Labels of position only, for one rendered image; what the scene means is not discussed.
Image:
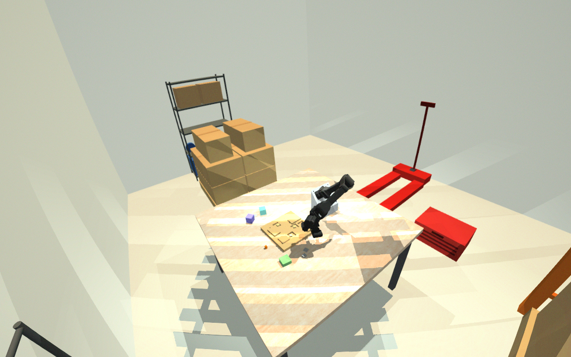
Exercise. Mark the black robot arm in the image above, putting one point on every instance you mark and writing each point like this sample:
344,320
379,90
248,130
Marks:
339,188

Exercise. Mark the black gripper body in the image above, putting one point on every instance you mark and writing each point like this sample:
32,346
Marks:
316,231

